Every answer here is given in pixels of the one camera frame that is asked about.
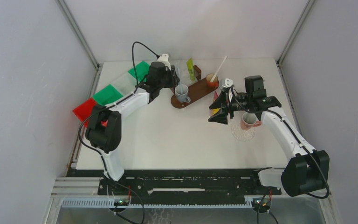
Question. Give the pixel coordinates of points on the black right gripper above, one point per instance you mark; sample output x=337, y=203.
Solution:
x=220, y=116

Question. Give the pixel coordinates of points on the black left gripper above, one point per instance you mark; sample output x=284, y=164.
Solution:
x=174, y=80

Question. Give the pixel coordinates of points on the light blue toothbrush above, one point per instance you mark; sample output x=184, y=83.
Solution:
x=181, y=89

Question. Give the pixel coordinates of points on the grey handled white mug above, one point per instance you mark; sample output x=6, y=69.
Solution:
x=182, y=98

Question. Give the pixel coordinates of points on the green toothpaste tube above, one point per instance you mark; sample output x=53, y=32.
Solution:
x=190, y=69

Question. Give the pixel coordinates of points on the brown ceramic cup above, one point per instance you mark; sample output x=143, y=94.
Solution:
x=214, y=84

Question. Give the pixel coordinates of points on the pink printed white mug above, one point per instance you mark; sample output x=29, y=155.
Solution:
x=245, y=126

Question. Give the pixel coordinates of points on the yellow toothpaste tube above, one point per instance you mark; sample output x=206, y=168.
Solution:
x=214, y=111

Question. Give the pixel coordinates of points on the pink toothpaste tube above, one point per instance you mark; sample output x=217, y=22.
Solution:
x=215, y=96

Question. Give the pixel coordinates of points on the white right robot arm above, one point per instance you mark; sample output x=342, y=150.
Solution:
x=306, y=172

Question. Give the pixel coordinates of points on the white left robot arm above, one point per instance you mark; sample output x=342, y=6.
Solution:
x=104, y=130

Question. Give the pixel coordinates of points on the green toothbrush bin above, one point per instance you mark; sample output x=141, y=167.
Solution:
x=142, y=70

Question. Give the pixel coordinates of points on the brown oval wooden tray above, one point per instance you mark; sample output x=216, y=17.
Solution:
x=197, y=91

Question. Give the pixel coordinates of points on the white toothpaste bin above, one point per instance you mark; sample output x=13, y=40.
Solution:
x=124, y=84

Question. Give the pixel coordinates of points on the clear oval acrylic plate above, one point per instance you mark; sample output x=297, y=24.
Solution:
x=241, y=130

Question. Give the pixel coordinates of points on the green bin with rack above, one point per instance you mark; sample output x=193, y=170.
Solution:
x=107, y=95

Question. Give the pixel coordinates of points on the red cup bin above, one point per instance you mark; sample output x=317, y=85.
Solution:
x=84, y=110

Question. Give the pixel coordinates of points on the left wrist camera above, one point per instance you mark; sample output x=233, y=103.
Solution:
x=164, y=58

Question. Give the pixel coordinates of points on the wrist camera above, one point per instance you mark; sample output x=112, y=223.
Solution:
x=226, y=86
x=164, y=58

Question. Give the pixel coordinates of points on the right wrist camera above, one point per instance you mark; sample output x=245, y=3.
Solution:
x=226, y=86

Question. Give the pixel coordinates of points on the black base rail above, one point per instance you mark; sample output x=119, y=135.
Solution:
x=182, y=186

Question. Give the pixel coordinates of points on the aluminium frame post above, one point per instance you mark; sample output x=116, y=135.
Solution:
x=62, y=4

